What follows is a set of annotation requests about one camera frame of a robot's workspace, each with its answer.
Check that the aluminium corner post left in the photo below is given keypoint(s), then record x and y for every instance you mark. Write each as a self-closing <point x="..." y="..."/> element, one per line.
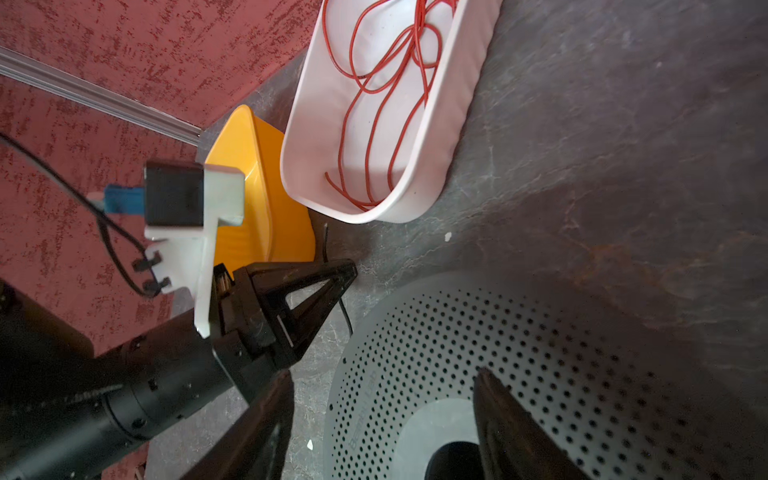
<point x="49" y="79"/>

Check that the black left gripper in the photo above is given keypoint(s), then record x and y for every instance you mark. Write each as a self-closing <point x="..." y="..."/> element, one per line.
<point x="170" y="372"/>

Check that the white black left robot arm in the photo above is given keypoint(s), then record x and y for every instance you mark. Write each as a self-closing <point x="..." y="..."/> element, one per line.
<point x="67" y="413"/>

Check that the grey perforated cable spool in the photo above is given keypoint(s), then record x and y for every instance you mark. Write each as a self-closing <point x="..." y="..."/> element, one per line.
<point x="617" y="398"/>

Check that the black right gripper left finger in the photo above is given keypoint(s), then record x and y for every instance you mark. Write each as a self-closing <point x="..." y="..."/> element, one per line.
<point x="255" y="447"/>

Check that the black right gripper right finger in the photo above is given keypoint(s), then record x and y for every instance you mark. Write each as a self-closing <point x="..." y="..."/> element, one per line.
<point x="511" y="444"/>

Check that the white plastic tray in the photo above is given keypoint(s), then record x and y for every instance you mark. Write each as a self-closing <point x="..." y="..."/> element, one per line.
<point x="380" y="104"/>

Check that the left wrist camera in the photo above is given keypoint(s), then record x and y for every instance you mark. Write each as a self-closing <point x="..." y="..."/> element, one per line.
<point x="183" y="206"/>

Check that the yellow plastic tray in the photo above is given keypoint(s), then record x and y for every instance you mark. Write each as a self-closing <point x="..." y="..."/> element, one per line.
<point x="276" y="228"/>

